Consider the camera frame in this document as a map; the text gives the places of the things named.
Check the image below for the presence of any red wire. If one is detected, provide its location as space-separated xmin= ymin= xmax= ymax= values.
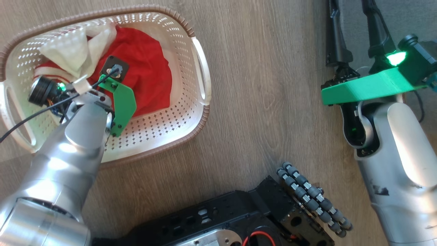
xmin=242 ymin=231 xmax=276 ymax=246

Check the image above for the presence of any grey fabric sofa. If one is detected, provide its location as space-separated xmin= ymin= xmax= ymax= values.
xmin=340 ymin=0 xmax=437 ymax=69

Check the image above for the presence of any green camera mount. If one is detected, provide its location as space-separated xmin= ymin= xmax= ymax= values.
xmin=98 ymin=74 xmax=137 ymax=137
xmin=321 ymin=51 xmax=429 ymax=105

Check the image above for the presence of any red and white sports jersey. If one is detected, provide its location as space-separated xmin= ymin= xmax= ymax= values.
xmin=34 ymin=22 xmax=173 ymax=118

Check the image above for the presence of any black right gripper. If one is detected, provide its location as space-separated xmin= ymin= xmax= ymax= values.
xmin=323 ymin=0 xmax=396 ymax=90

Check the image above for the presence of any black square right camera plate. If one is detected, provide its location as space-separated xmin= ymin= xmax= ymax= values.
xmin=408 ymin=41 xmax=437 ymax=86

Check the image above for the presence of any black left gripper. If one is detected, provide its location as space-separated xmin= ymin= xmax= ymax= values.
xmin=48 ymin=82 xmax=103 ymax=113

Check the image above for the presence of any black round right lens unit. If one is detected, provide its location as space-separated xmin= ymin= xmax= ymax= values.
xmin=398 ymin=33 xmax=420 ymax=52

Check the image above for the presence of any white plastic laundry basket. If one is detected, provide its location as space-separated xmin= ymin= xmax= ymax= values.
xmin=0 ymin=4 xmax=212 ymax=164

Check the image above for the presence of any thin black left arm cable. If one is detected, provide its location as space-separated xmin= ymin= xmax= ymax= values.
xmin=0 ymin=65 xmax=122 ymax=143

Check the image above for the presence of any green right camera mount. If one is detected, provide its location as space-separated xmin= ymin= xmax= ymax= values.
xmin=321 ymin=51 xmax=429 ymax=105

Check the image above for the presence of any black square left camera plate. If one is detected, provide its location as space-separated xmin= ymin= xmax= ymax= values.
xmin=100 ymin=56 xmax=130 ymax=81

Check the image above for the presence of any black square camera plate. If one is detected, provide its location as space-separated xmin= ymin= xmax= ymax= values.
xmin=408 ymin=41 xmax=437 ymax=86
xmin=100 ymin=56 xmax=130 ymax=81

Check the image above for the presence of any black round left lens unit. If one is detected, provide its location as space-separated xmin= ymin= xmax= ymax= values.
xmin=28 ymin=75 xmax=59 ymax=107

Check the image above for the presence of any grey roller omni wheel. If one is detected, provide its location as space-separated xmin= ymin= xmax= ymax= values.
xmin=277 ymin=162 xmax=353 ymax=238

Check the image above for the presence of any black round lens unit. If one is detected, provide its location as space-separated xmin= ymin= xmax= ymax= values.
xmin=28 ymin=75 xmax=59 ymax=107
xmin=398 ymin=33 xmax=420 ymax=52

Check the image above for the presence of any green left camera mount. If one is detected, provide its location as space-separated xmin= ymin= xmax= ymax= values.
xmin=98 ymin=74 xmax=137 ymax=137

